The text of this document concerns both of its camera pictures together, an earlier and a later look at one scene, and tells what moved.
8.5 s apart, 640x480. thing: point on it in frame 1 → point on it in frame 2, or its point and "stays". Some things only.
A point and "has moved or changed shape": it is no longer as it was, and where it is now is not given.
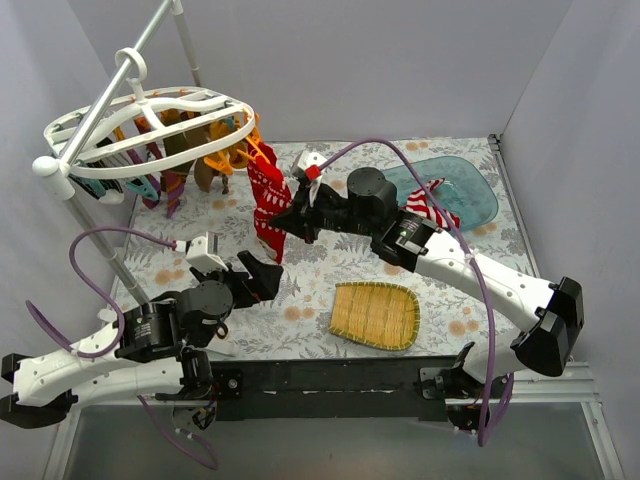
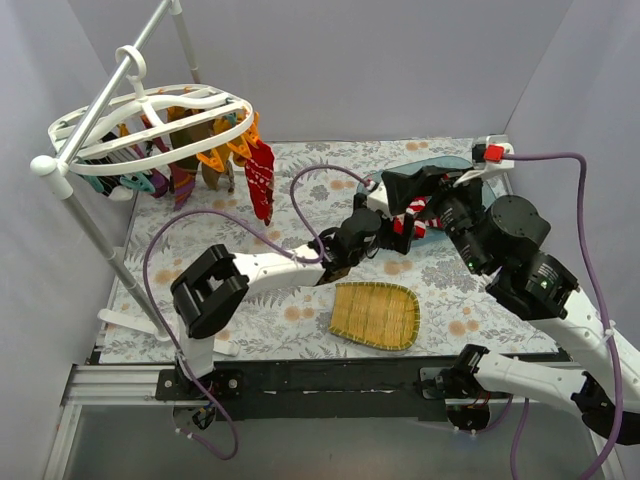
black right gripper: (308, 214) → (435, 195)
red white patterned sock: (269, 192) has moved or changed shape
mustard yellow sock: (238, 154) has moved or changed shape
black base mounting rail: (372, 388) stays
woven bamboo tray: (380, 315) stays
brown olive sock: (174, 145) has moved or changed shape
